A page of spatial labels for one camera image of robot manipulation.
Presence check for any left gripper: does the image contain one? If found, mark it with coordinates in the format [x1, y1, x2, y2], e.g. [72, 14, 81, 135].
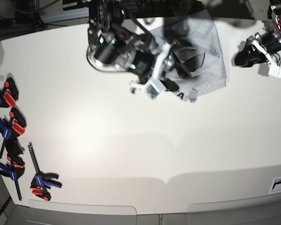
[234, 31, 281, 68]

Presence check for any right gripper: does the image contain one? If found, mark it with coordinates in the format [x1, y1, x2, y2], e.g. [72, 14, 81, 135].
[128, 37, 205, 93]

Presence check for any grey T-shirt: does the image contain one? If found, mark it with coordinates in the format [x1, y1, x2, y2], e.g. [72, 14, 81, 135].
[151, 10, 227, 103]

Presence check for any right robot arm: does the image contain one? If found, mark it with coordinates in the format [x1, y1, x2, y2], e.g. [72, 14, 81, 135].
[86, 0, 195, 98]

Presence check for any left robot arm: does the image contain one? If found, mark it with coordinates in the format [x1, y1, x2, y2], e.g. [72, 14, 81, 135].
[234, 0, 281, 68]

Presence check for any white label sticker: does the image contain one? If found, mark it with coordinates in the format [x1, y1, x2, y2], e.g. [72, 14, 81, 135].
[269, 177, 281, 194]

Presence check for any top blue red bar clamp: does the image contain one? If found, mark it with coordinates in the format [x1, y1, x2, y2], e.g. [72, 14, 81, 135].
[0, 77, 19, 108]

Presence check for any loose blue red bar clamp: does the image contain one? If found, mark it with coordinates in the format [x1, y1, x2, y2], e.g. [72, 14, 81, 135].
[28, 142, 62, 201]

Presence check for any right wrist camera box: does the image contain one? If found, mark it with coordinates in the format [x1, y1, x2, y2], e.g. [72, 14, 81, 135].
[142, 79, 167, 101]

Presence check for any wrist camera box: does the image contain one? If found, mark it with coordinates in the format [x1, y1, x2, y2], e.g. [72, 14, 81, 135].
[142, 79, 167, 101]
[268, 65, 281, 79]

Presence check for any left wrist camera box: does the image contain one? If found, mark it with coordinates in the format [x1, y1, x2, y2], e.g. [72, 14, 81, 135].
[268, 65, 281, 79]

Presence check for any aluminium frame rail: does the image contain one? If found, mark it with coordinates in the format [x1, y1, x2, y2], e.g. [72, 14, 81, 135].
[40, 8, 89, 23]

